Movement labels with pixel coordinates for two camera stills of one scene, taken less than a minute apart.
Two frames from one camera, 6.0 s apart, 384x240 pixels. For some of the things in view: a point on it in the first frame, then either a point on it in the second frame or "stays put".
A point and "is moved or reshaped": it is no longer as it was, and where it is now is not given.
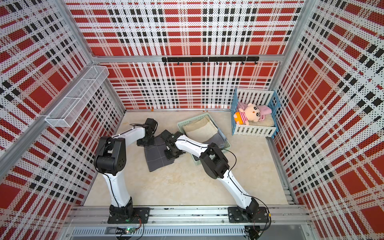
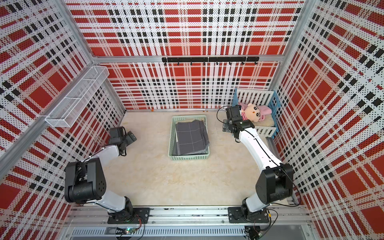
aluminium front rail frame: [91, 222] stays put
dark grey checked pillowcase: [155, 156] -> [190, 138]
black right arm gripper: [169, 157] -> [226, 125]
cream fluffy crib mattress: [269, 121] stays put
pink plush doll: [252, 113] stays put
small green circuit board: [130, 230] stays put
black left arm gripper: [140, 143] -> [130, 140]
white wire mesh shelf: [72, 106] stays put
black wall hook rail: [210, 59] stays put
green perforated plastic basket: [180, 125] is moved or reshaped
